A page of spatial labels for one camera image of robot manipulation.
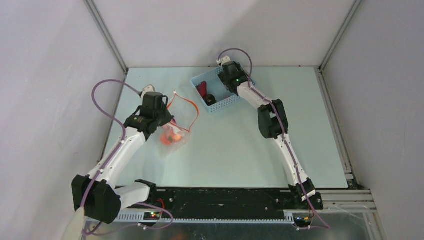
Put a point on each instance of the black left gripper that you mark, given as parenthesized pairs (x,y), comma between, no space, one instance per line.
(168,117)

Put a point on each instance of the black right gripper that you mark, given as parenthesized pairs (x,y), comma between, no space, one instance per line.
(224,81)

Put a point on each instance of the clear zip bag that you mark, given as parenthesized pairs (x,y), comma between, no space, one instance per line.
(185,113)

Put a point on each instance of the dark red toy fruit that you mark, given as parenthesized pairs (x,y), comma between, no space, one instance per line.
(202,89)

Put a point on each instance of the orange peach toy fruit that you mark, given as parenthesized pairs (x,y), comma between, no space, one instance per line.
(177,136)

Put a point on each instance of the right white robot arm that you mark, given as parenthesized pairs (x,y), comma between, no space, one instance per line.
(272,124)

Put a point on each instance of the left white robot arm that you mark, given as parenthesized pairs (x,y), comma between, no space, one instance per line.
(96,194)

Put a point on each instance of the light blue perforated basket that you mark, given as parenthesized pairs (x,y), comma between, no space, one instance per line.
(223,97)

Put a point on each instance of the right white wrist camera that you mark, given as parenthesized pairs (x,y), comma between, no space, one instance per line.
(224,60)

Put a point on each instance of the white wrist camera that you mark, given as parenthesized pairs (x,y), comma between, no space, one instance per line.
(224,60)
(149,88)

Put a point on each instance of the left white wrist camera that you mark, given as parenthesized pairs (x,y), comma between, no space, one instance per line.
(149,88)

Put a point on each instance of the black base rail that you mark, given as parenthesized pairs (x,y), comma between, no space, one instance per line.
(234,204)

